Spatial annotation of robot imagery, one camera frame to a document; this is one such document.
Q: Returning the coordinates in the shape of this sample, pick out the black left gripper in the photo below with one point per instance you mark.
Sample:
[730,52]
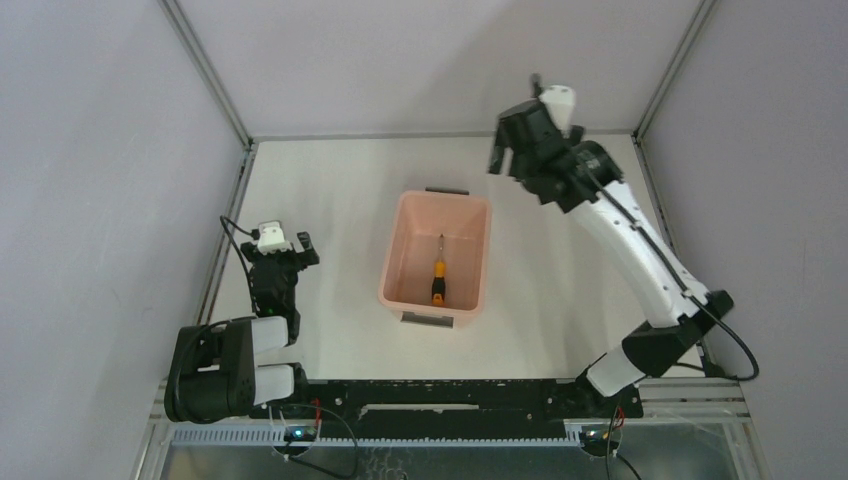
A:
[279,258]

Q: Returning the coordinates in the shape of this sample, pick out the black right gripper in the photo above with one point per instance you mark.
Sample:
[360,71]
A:
[496,163]

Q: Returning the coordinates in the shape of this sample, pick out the yellow black handled screwdriver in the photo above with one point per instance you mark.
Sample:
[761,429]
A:
[438,286]

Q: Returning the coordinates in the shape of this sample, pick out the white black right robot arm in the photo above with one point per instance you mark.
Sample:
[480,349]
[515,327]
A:
[585,182]

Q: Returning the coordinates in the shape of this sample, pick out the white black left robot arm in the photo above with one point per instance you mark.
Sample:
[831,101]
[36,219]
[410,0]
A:
[354,265]

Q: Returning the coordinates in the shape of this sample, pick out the pink plastic bin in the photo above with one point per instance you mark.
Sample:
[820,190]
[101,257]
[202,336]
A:
[405,285]

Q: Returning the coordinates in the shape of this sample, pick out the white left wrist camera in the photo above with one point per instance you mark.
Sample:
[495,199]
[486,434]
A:
[272,238]

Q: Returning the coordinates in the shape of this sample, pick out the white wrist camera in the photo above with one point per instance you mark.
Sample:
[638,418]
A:
[272,238]
[560,103]

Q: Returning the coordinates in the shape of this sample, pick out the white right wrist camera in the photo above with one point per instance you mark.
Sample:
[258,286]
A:
[560,103]

